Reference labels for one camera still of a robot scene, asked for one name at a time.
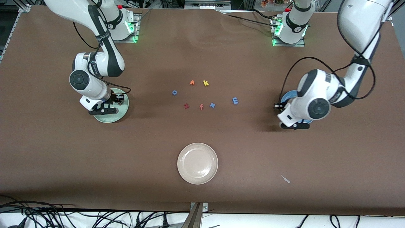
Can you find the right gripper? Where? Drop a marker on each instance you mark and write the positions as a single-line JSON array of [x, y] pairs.
[[113, 98]]

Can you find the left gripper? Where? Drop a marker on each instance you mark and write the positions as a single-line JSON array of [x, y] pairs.
[[277, 106]]

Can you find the blue foam letter E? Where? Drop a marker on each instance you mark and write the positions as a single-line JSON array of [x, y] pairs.
[[234, 100]]

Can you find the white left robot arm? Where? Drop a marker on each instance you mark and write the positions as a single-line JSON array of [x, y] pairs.
[[316, 88]]

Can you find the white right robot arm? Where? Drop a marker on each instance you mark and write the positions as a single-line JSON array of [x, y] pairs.
[[110, 60]]

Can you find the blue plate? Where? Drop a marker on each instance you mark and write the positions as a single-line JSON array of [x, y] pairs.
[[288, 95]]

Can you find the green plate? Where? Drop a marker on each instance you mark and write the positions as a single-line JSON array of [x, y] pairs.
[[110, 118]]

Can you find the blue foam plus sign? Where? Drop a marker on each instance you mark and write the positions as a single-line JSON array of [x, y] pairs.
[[212, 105]]

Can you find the small white paper scrap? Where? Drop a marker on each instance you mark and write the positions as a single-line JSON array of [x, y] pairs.
[[285, 179]]

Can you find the beige plate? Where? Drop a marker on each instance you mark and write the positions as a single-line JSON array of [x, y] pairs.
[[197, 163]]

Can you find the colourful background objects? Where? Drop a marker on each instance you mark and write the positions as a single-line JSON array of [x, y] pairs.
[[272, 2]]

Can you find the grey metal box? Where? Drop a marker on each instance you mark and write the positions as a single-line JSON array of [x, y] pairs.
[[207, 3]]

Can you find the aluminium profile bar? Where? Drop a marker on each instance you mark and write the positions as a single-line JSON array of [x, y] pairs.
[[194, 218]]

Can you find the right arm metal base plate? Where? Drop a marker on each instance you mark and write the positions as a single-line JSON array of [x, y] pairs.
[[134, 38]]

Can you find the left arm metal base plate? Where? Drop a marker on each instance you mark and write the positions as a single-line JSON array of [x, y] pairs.
[[297, 44]]

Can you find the small metal bracket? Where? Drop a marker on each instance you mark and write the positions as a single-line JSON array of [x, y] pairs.
[[205, 207]]

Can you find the aluminium frame post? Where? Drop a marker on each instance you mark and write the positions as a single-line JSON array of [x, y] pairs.
[[387, 15], [24, 5]]

